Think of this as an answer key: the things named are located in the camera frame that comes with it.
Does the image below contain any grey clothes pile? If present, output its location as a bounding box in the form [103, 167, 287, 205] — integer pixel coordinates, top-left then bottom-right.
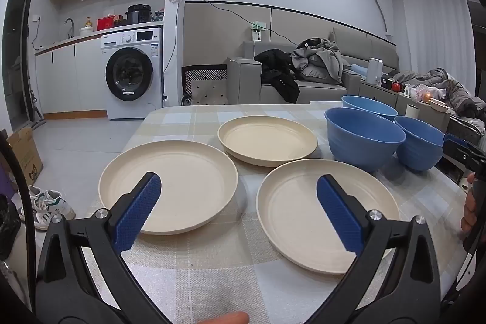
[290, 37, 351, 84]

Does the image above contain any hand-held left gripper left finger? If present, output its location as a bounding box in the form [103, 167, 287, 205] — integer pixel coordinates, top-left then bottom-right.
[35, 171, 171, 324]

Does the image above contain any clear plastic bag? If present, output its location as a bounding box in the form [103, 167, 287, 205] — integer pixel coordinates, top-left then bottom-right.
[412, 83, 449, 101]

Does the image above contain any cream plate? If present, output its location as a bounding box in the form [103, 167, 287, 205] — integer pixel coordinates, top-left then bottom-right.
[217, 115, 318, 168]
[99, 141, 239, 235]
[257, 158, 401, 275]

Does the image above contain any person's left hand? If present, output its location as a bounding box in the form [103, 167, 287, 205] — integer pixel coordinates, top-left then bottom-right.
[199, 311, 250, 324]

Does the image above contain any grey sofa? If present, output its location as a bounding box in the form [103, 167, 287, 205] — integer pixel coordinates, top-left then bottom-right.
[227, 27, 486, 142]

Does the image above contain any dark wooden cabinet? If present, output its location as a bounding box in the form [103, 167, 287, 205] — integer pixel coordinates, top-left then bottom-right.
[469, 1, 486, 97]

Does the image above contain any red box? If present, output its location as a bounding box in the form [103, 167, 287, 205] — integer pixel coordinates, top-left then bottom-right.
[97, 16, 123, 32]

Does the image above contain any beige box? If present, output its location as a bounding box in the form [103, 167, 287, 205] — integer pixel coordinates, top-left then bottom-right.
[429, 98, 452, 114]

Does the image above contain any stick vacuum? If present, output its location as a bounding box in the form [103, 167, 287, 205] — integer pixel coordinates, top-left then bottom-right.
[28, 89, 46, 123]

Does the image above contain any white humidifier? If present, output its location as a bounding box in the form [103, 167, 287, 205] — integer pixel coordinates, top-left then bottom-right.
[366, 57, 383, 87]

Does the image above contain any white curtain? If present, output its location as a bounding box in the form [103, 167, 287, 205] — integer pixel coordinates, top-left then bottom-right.
[391, 0, 475, 97]

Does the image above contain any grey blanket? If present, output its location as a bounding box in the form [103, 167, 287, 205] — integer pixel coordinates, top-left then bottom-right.
[395, 68, 481, 120]

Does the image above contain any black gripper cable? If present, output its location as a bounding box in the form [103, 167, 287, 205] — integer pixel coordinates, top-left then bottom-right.
[0, 136, 39, 309]

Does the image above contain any white kitchen base cabinet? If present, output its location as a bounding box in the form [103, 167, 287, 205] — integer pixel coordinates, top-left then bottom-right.
[35, 33, 109, 120]

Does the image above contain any black pressure cooker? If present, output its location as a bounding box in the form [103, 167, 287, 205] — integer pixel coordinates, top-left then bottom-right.
[126, 4, 152, 25]

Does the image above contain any cardboard box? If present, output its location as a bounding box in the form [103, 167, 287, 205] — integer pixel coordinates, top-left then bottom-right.
[7, 127, 44, 188]

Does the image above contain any white sneaker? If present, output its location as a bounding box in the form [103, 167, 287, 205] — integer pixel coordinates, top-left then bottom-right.
[17, 185, 42, 222]
[32, 190, 77, 231]

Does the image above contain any blue bowl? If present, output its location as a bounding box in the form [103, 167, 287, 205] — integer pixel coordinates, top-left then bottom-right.
[324, 107, 407, 173]
[394, 115, 446, 173]
[341, 95, 399, 122]

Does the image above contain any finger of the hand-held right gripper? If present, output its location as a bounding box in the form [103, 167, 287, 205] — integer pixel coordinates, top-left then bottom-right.
[442, 140, 486, 173]
[443, 133, 474, 148]

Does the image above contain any black plastic bag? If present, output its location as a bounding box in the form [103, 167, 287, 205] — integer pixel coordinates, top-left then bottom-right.
[0, 195, 21, 260]

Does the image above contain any person's right hand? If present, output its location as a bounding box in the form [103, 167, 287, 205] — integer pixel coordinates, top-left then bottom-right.
[460, 173, 478, 233]

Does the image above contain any white washing machine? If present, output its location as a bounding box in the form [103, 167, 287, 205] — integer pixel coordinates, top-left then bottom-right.
[99, 27, 165, 120]

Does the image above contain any checked beige tablecloth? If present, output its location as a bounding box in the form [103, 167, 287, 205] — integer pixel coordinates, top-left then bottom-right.
[81, 102, 480, 324]

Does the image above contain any black jacket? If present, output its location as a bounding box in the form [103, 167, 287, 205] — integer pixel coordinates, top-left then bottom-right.
[254, 49, 300, 104]

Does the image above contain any black white patterned mat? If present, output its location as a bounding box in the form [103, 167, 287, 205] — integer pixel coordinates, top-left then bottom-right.
[181, 64, 228, 105]

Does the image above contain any wall socket with green plug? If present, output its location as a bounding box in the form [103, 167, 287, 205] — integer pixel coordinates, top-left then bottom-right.
[248, 20, 265, 42]

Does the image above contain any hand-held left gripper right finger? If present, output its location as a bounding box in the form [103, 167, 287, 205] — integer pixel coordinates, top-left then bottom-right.
[304, 174, 443, 324]

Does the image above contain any thin wall cable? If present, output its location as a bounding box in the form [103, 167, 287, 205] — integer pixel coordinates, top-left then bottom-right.
[182, 0, 304, 44]

